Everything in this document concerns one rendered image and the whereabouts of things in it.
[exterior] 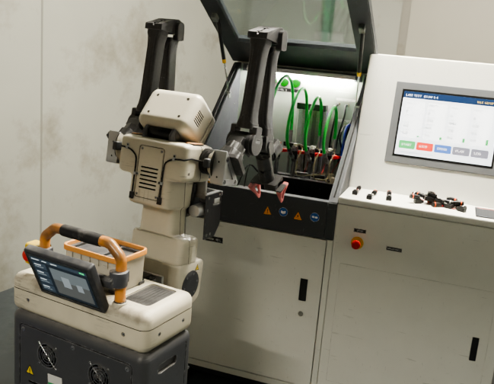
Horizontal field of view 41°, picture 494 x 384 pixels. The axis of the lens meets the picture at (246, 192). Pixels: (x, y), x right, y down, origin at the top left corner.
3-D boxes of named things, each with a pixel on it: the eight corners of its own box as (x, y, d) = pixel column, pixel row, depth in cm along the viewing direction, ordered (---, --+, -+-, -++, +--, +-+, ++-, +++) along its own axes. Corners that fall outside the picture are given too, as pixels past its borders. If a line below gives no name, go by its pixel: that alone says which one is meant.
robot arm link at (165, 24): (142, 11, 240) (164, 13, 236) (164, 19, 252) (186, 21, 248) (125, 132, 245) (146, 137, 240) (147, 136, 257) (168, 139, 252)
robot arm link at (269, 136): (253, 27, 228) (282, 30, 223) (261, 28, 233) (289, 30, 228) (243, 150, 238) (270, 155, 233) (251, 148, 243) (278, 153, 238)
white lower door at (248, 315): (176, 354, 311) (184, 215, 295) (178, 352, 313) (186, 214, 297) (309, 388, 291) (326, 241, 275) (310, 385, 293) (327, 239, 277)
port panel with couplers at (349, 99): (326, 155, 320) (333, 91, 313) (327, 155, 323) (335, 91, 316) (352, 159, 316) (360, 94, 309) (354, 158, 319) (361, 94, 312)
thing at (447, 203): (407, 203, 267) (409, 190, 265) (410, 198, 277) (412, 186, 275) (466, 212, 260) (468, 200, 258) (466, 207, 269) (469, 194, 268)
